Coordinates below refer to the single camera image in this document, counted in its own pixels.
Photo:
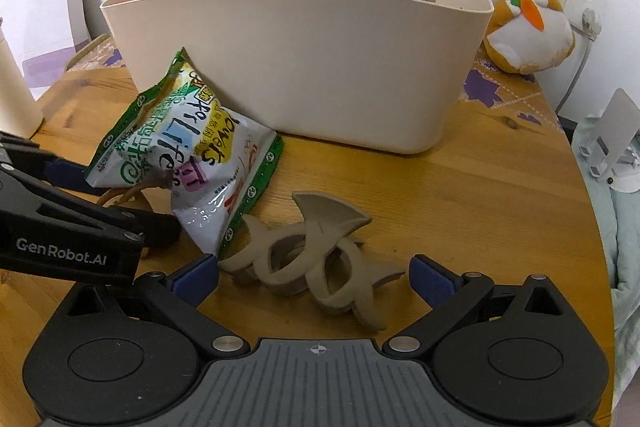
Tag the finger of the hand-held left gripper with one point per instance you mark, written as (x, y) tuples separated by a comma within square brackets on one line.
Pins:
[(65, 172), (160, 229)]

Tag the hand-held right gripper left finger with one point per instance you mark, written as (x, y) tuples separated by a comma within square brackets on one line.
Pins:
[(197, 277)]

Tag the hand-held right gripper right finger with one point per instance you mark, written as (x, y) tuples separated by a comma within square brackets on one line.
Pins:
[(430, 277)]

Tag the green and white snack packet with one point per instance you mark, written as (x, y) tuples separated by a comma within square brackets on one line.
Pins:
[(200, 147)]

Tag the taupe hair claw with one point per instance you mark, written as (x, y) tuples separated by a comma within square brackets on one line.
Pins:
[(325, 212)]

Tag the beige plastic storage basket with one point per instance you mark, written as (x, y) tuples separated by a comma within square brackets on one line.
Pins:
[(300, 72)]

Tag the wooden desktop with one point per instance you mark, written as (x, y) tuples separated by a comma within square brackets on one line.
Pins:
[(450, 197)]

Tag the white tumbler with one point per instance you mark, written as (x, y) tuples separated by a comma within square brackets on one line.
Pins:
[(15, 97)]

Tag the purple box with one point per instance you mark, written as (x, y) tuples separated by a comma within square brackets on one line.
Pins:
[(50, 67)]

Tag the pale green bedding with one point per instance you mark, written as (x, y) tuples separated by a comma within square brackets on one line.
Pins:
[(620, 257)]

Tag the white phone stand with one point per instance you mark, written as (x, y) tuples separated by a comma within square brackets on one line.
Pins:
[(620, 127)]

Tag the orange hamster plush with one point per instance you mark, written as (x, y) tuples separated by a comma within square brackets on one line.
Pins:
[(530, 42)]

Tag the white plug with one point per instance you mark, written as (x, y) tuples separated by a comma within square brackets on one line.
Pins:
[(591, 23)]

